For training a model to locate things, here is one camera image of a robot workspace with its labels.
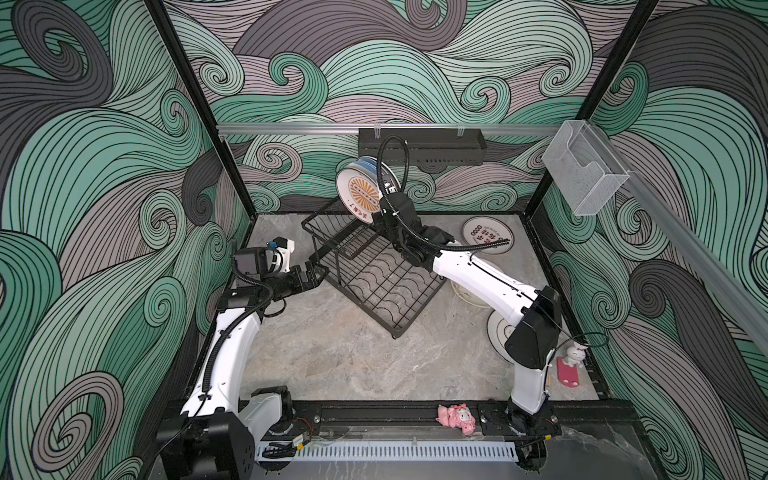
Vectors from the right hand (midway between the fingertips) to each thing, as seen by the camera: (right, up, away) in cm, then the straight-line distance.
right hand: (388, 202), depth 78 cm
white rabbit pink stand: (+49, -45, +1) cm, 67 cm away
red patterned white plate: (+41, -6, +36) cm, 55 cm away
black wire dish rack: (-9, -18, +25) cm, 32 cm away
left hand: (-19, -19, -1) cm, 27 cm away
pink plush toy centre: (+17, -53, -7) cm, 56 cm away
